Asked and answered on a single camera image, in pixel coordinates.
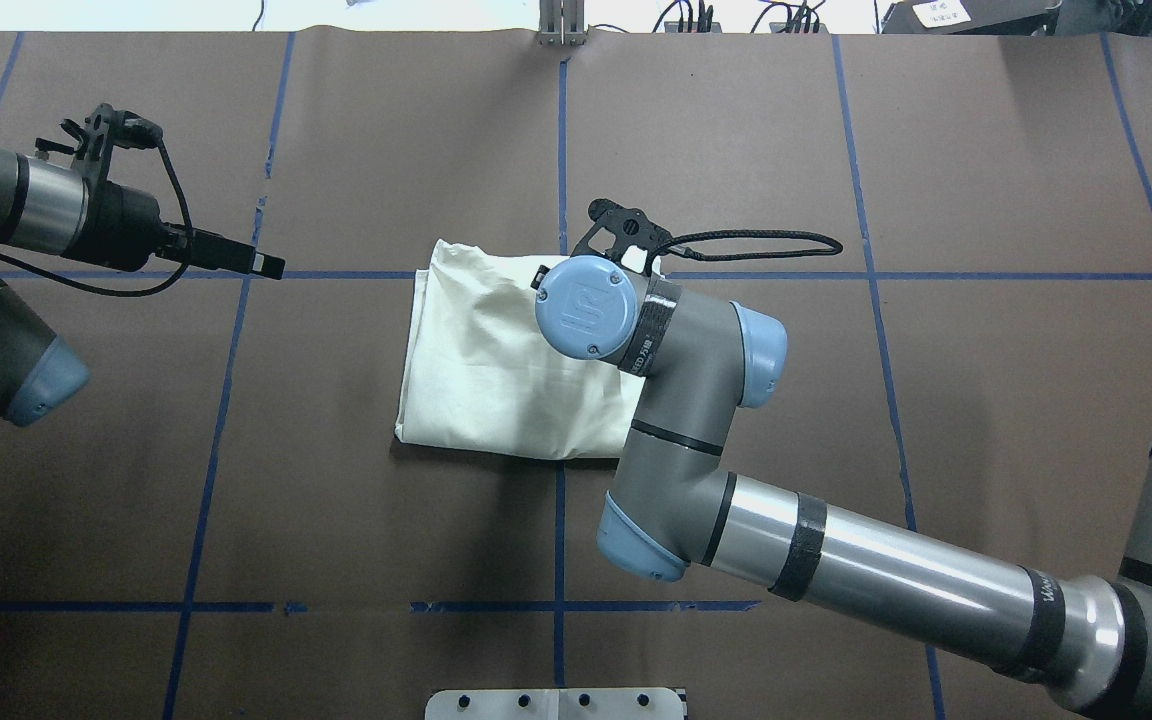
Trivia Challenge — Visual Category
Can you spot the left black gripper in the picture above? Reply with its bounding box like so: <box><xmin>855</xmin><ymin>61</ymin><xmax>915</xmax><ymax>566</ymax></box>
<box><xmin>154</xmin><ymin>222</ymin><xmax>285</xmax><ymax>281</ymax></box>

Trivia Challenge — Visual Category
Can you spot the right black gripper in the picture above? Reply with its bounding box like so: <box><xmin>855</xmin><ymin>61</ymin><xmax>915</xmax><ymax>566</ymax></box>
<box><xmin>532</xmin><ymin>264</ymin><xmax>550</xmax><ymax>293</ymax></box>

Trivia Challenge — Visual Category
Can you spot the cream long sleeve cat shirt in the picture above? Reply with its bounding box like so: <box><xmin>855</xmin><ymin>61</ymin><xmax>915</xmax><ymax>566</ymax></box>
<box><xmin>394</xmin><ymin>240</ymin><xmax>643</xmax><ymax>460</ymax></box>

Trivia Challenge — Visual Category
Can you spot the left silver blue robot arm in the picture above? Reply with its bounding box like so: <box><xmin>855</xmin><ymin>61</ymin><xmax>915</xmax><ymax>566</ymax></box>
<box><xmin>0</xmin><ymin>104</ymin><xmax>285</xmax><ymax>427</ymax></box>

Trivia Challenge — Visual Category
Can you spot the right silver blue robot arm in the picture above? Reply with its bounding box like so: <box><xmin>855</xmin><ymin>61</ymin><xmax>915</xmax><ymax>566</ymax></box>
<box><xmin>532</xmin><ymin>253</ymin><xmax>1152</xmax><ymax>719</ymax></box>

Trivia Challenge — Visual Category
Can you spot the black box with white label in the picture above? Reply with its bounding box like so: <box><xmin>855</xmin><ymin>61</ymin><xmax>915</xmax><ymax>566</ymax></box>
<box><xmin>879</xmin><ymin>1</ymin><xmax>1062</xmax><ymax>36</ymax></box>

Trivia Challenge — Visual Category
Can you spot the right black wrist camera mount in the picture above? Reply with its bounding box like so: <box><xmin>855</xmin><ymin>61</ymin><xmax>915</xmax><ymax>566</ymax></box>
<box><xmin>570</xmin><ymin>199</ymin><xmax>675</xmax><ymax>278</ymax></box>

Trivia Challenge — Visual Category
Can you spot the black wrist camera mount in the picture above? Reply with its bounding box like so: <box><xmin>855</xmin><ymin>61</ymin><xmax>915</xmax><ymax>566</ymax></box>
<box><xmin>33</xmin><ymin>103</ymin><xmax>164</xmax><ymax>184</ymax></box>
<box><xmin>570</xmin><ymin>199</ymin><xmax>675</xmax><ymax>278</ymax></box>

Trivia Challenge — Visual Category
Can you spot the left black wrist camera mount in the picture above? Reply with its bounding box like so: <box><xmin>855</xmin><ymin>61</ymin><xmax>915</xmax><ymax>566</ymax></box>
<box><xmin>33</xmin><ymin>103</ymin><xmax>164</xmax><ymax>184</ymax></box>

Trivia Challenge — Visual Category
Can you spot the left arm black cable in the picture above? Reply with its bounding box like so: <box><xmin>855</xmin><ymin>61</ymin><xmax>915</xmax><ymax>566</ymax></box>
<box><xmin>0</xmin><ymin>130</ymin><xmax>199</xmax><ymax>300</ymax></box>

